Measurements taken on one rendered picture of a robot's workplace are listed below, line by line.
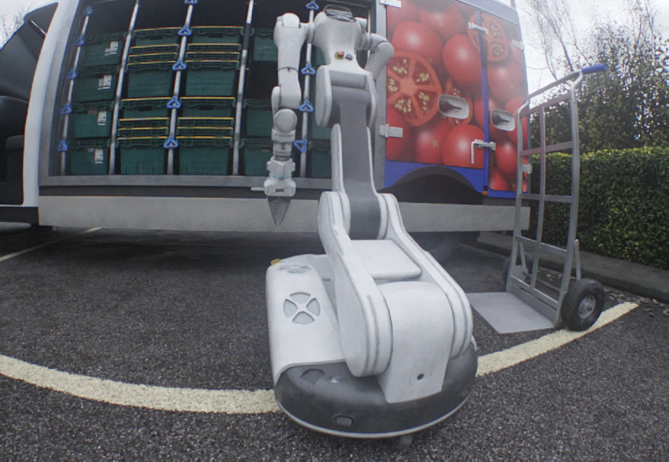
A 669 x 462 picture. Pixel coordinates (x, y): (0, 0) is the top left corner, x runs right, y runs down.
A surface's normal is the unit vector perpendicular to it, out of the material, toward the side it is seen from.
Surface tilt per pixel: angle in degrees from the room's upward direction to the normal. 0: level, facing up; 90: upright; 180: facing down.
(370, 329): 61
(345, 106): 75
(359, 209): 70
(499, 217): 90
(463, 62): 90
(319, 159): 94
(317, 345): 38
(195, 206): 90
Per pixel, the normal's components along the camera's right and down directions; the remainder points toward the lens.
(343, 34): 0.24, 0.25
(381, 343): 0.21, -0.11
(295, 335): 0.19, -0.73
